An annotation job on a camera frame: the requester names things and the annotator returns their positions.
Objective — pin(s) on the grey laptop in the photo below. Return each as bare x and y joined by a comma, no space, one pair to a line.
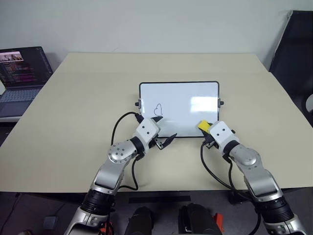
19,98

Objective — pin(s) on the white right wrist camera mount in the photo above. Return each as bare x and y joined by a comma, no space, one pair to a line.
221,133

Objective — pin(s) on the dark rounded shape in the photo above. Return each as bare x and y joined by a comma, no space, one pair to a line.
198,220
140,221

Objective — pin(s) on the black table clamp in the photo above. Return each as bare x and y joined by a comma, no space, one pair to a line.
237,197

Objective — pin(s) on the yellow eraser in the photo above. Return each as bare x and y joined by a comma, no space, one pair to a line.
203,125

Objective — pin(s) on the black-framed whiteboard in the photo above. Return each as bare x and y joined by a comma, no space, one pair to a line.
181,102

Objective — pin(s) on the grey box on floor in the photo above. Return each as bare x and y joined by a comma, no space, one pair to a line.
50,221

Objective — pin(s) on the white round object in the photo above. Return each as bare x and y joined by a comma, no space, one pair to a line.
310,102

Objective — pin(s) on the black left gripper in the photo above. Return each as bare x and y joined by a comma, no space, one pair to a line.
159,142

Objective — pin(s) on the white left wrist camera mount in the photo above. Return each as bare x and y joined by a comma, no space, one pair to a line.
146,129

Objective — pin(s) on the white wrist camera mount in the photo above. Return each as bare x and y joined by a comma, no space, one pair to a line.
221,133
146,129

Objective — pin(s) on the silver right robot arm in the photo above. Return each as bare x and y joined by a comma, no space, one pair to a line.
247,156

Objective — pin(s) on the orange robot part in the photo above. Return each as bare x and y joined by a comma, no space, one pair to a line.
219,220
107,228

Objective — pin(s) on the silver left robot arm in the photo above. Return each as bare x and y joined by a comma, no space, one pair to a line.
117,153

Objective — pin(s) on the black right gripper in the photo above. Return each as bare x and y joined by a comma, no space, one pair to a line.
209,143

